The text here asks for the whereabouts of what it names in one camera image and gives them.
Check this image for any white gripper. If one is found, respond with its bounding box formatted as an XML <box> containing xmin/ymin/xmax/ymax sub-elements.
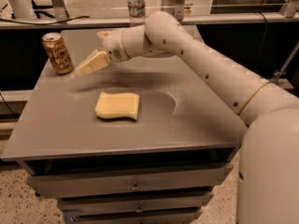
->
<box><xmin>75</xmin><ymin>28</ymin><xmax>129</xmax><ymax>76</ymax></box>

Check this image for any orange soda can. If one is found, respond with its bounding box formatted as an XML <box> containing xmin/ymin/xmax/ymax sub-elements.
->
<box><xmin>42</xmin><ymin>32</ymin><xmax>74</xmax><ymax>75</ymax></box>

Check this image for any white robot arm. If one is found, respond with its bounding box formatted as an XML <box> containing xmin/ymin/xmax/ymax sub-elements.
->
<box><xmin>76</xmin><ymin>11</ymin><xmax>299</xmax><ymax>224</ymax></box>

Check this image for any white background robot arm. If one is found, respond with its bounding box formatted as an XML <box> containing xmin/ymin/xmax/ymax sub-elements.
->
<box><xmin>7</xmin><ymin>0</ymin><xmax>36</xmax><ymax>20</ymax></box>

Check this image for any clear plastic water bottle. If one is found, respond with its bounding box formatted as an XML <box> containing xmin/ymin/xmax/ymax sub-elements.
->
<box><xmin>127</xmin><ymin>0</ymin><xmax>146</xmax><ymax>26</ymax></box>

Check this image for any yellow sponge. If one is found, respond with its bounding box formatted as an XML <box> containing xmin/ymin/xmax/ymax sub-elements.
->
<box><xmin>95</xmin><ymin>92</ymin><xmax>139</xmax><ymax>120</ymax></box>

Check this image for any grey drawer cabinet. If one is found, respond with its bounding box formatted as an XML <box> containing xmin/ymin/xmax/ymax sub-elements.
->
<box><xmin>0</xmin><ymin>25</ymin><xmax>253</xmax><ymax>224</ymax></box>

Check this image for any grey top drawer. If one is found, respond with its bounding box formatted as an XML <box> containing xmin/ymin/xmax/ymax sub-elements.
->
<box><xmin>27</xmin><ymin>163</ymin><xmax>233</xmax><ymax>198</ymax></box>

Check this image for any grey drawer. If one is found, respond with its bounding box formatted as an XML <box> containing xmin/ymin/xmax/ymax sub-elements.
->
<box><xmin>64</xmin><ymin>207</ymin><xmax>202</xmax><ymax>224</ymax></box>
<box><xmin>27</xmin><ymin>163</ymin><xmax>233</xmax><ymax>198</ymax></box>
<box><xmin>58</xmin><ymin>189</ymin><xmax>214</xmax><ymax>216</ymax></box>

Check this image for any grey middle drawer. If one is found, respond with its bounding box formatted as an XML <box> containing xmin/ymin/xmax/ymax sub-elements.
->
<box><xmin>58</xmin><ymin>189</ymin><xmax>214</xmax><ymax>216</ymax></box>

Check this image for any grey bottom drawer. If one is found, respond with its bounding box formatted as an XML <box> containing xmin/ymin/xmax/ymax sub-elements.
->
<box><xmin>64</xmin><ymin>207</ymin><xmax>202</xmax><ymax>224</ymax></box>

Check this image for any black cable on rail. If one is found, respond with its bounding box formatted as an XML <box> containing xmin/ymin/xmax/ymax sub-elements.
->
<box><xmin>0</xmin><ymin>15</ymin><xmax>91</xmax><ymax>26</ymax></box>

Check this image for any grey metal rail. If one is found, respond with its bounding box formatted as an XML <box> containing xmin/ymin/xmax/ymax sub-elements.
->
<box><xmin>0</xmin><ymin>12</ymin><xmax>299</xmax><ymax>30</ymax></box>

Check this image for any grey metal post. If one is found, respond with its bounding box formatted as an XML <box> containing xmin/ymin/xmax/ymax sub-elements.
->
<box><xmin>51</xmin><ymin>0</ymin><xmax>69</xmax><ymax>21</ymax></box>

